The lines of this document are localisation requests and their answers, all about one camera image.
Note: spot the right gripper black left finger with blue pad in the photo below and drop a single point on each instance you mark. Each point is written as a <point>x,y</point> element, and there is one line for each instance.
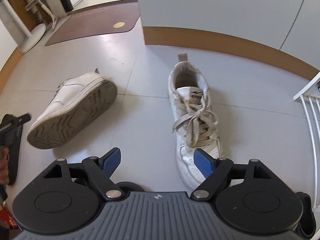
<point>88,180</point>

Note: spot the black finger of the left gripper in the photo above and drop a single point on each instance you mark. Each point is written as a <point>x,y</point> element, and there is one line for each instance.
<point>11,126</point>

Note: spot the black Bear slide sandal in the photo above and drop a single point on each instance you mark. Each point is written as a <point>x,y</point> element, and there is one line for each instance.
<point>14,151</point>

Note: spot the white shoe rack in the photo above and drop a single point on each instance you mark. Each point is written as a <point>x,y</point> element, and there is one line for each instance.
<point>310,104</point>

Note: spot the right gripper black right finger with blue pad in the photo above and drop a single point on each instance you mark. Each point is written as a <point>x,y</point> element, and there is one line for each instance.
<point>219,173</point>

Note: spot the white sneaker, grey sole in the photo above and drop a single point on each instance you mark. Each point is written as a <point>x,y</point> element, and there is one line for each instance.
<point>77,102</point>

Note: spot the white mop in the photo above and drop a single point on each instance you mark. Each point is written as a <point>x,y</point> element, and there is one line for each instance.
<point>48,12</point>

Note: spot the person's left hand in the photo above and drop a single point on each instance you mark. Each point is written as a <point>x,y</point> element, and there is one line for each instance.
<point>4,172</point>

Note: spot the black lace-up sneaker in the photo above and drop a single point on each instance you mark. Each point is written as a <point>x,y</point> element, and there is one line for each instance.
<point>127,187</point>
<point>306,227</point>

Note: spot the brown door mat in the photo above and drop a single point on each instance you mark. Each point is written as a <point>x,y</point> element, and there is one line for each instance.
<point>107,19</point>

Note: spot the white printed sneaker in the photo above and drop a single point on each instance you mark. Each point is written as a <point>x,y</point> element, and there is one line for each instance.
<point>195,123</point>

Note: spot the white standing fan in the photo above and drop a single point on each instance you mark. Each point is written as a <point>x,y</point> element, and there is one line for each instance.
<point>32,37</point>

